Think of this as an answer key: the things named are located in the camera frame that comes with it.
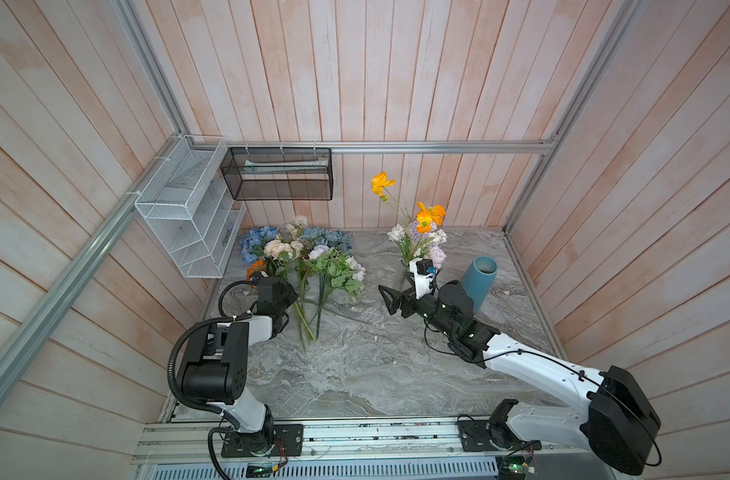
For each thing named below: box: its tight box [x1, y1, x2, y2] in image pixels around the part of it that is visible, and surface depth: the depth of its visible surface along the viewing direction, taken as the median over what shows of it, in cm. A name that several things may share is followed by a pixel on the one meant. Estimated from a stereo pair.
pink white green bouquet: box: [264, 215, 366, 351], surface depth 100 cm
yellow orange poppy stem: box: [372, 171, 446, 233], surface depth 71 cm
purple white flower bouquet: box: [387, 215, 448, 270], surface depth 82 cm
